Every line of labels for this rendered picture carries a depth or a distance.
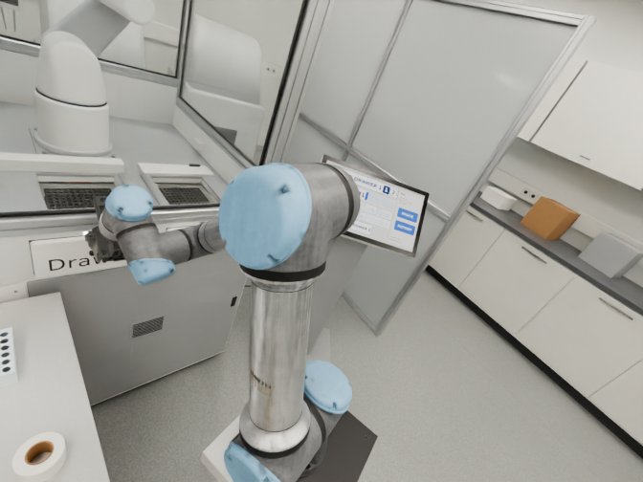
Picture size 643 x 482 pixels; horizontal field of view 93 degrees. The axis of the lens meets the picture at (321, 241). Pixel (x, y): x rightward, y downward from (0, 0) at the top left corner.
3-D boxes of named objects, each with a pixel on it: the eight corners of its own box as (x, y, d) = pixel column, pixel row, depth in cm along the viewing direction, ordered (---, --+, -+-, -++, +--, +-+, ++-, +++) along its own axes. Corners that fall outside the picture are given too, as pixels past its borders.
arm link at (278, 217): (323, 459, 58) (360, 166, 41) (271, 539, 46) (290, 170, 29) (276, 426, 64) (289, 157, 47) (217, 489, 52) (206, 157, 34)
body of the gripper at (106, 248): (96, 264, 74) (102, 250, 66) (89, 231, 76) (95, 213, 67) (131, 259, 80) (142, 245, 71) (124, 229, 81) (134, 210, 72)
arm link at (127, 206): (119, 226, 56) (100, 183, 56) (110, 244, 63) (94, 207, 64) (163, 216, 61) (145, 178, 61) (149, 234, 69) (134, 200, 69)
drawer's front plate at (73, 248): (157, 259, 99) (160, 232, 94) (35, 278, 79) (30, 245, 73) (155, 256, 100) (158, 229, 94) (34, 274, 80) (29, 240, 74)
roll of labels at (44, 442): (75, 458, 58) (74, 449, 56) (28, 495, 52) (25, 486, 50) (54, 433, 60) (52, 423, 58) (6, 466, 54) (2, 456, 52)
